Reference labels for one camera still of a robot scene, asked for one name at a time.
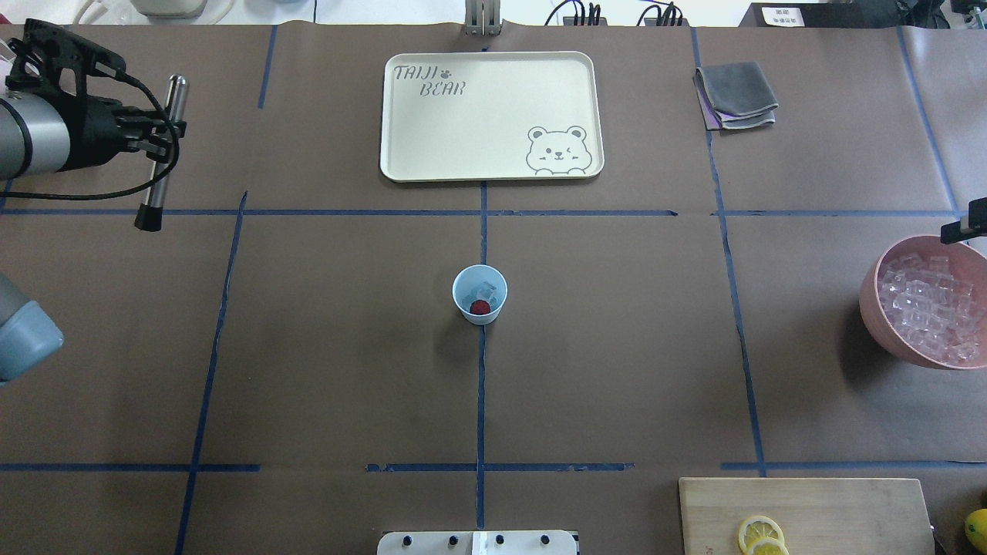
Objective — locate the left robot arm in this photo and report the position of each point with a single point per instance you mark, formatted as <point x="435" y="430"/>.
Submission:
<point x="54" y="132"/>

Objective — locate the light blue plastic cup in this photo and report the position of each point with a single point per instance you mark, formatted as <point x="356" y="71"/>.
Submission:
<point x="466" y="279"/>

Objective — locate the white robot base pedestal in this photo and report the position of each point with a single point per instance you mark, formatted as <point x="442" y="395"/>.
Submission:
<point x="479" y="542"/>

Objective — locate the ice cubes in cup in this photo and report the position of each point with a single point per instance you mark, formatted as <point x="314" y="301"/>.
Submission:
<point x="484" y="290"/>

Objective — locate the lemon slices stack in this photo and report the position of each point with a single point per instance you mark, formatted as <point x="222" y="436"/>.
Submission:
<point x="760" y="534"/>

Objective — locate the red strawberry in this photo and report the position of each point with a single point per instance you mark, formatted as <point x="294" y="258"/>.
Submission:
<point x="480" y="307"/>

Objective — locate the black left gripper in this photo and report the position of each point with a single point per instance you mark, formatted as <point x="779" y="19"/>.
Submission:
<point x="91" y="131"/>

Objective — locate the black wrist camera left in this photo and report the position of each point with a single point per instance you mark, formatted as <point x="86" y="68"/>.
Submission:
<point x="52" y="60"/>

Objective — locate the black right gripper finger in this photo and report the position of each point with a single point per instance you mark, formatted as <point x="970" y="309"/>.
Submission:
<point x="971" y="225"/>

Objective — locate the purple folded cloth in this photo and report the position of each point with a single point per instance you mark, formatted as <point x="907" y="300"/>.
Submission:
<point x="709" y="115"/>

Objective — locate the bamboo cutting board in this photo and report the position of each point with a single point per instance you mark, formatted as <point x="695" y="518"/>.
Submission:
<point x="815" y="515"/>

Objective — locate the pink bowl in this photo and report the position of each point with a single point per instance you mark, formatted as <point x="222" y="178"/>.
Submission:
<point x="968" y="264"/>

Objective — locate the grey folded cloth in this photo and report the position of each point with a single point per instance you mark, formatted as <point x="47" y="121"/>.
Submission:
<point x="740" y="93"/>

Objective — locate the clear ice cubes pile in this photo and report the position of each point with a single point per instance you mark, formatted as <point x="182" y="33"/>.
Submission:
<point x="931" y="307"/>

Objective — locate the cream bear serving tray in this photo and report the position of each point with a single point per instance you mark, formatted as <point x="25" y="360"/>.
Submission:
<point x="490" y="116"/>

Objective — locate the steel muddler with black tip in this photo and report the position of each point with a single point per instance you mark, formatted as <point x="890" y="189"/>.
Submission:
<point x="149" y="217"/>

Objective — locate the aluminium frame post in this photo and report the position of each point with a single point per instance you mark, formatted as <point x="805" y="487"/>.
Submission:
<point x="483" y="17"/>

